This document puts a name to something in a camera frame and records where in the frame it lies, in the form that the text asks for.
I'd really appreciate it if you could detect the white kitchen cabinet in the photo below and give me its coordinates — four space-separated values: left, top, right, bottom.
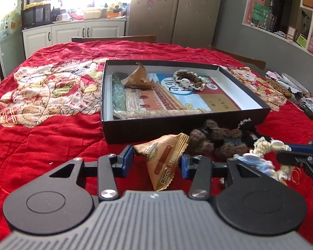
21 18 127 59

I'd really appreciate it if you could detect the white wall shelf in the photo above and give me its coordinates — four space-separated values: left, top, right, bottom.
241 0 313 63

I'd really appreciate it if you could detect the brown triangular snack packet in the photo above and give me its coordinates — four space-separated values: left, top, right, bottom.
133 133 190 192
121 62 155 89

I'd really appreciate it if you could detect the dark wooden chair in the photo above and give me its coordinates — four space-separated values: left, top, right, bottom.
209 45 266 70
72 35 157 44

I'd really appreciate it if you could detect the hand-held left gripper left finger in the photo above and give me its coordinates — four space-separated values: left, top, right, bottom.
48 145 134 201

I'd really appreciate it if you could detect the white plate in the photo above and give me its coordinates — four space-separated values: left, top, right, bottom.
281 73 310 95

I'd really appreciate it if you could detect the green glittery strip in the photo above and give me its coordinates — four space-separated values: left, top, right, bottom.
112 72 127 113

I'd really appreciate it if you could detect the brown cream crochet scrunchie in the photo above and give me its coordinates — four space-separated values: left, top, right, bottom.
173 69 211 92

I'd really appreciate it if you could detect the small green box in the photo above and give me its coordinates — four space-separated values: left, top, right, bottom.
296 34 308 48

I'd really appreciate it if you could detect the red printed blanket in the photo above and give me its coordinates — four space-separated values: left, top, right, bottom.
0 41 313 237

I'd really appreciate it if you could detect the blue cream crochet scrunchie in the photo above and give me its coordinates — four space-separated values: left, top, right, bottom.
233 137 295 183

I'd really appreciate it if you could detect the printed picture book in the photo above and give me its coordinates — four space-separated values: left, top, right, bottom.
125 73 242 119

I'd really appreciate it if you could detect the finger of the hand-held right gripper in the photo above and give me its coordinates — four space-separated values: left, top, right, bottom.
276 150 313 188
285 135 313 157

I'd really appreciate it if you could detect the black cardboard box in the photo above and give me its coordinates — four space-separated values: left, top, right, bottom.
100 59 271 144

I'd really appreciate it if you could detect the clear glass jar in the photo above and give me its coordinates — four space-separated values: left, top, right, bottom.
262 13 277 32

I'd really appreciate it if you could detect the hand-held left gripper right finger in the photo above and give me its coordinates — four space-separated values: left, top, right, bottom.
181 154 287 200

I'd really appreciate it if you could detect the black crochet scrunchie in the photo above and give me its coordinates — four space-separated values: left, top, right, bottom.
237 118 262 147

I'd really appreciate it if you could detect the beige refrigerator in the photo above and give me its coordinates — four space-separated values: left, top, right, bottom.
126 0 225 49

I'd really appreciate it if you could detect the brown beaded mat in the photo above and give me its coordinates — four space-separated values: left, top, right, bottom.
265 79 294 99

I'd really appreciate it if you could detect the white plastic container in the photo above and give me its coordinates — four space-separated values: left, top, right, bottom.
83 9 104 20

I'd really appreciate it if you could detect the pink crochet piece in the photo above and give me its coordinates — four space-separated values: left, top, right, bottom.
265 70 284 80

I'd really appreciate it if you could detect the black microwave oven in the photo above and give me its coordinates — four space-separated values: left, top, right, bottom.
21 4 53 29

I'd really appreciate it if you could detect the small wooden photo frame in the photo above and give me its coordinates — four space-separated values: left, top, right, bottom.
286 26 297 41

